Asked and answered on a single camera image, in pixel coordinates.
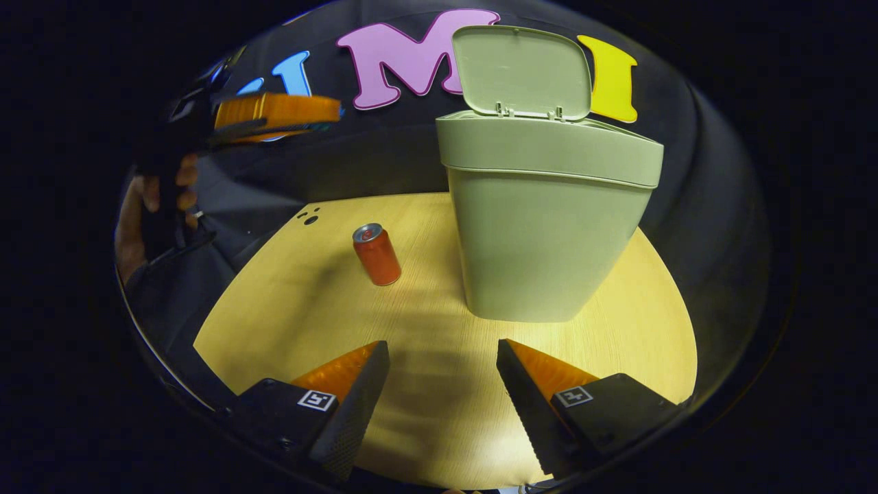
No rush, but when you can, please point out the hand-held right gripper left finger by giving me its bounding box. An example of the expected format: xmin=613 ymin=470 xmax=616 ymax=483
xmin=230 ymin=340 xmax=391 ymax=481

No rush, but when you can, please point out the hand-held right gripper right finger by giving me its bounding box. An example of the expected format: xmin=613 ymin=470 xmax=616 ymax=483
xmin=497 ymin=338 xmax=683 ymax=480

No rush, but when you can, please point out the red pop can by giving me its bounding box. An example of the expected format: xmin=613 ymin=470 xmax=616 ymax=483
xmin=352 ymin=223 xmax=403 ymax=287

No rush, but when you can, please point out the pale green desktop garbage bin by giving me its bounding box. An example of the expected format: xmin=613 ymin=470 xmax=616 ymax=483
xmin=436 ymin=25 xmax=665 ymax=323

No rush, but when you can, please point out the wooden desktop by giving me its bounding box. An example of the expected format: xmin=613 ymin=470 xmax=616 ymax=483
xmin=193 ymin=192 xmax=698 ymax=491

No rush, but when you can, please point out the black backdrop cloth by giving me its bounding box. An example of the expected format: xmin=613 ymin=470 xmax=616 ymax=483
xmin=117 ymin=0 xmax=772 ymax=412

